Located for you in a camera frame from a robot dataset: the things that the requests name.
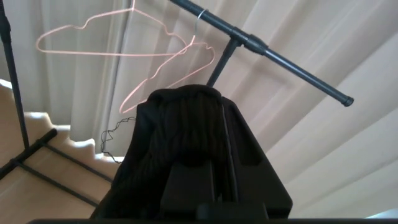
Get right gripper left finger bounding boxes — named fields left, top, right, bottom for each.
left=159, top=161, right=216, bottom=219

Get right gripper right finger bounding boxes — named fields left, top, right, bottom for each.
left=221, top=96, right=294, bottom=219

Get black shorts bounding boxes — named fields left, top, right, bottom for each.
left=90, top=83, right=233, bottom=220

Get pink clothes hanger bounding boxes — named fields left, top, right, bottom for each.
left=35, top=0, right=197, bottom=58
left=119, top=9, right=216, bottom=115

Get black clothes rack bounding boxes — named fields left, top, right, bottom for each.
left=0, top=0, right=355, bottom=208

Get beige curtain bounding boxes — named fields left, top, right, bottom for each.
left=0, top=0, right=398, bottom=219

